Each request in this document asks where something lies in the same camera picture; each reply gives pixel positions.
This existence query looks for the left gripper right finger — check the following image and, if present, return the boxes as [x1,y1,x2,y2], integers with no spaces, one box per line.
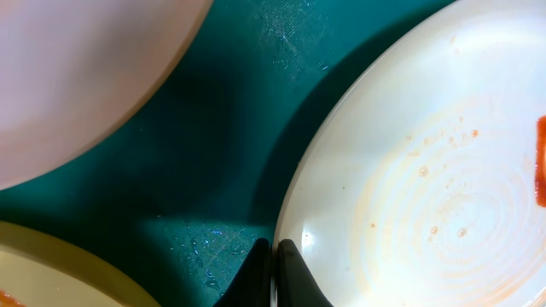
[276,239,332,307]

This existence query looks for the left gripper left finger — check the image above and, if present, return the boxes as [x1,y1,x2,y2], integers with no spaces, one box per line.
[214,238,271,307]

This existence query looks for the white plate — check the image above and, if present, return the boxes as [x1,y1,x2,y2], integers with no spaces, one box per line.
[275,0,545,306]
[1,0,212,188]

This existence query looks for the teal plastic tray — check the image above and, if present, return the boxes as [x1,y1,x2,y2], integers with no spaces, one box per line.
[1,0,446,306]

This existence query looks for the yellow-green plate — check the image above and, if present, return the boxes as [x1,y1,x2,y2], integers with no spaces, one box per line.
[1,222,158,307]

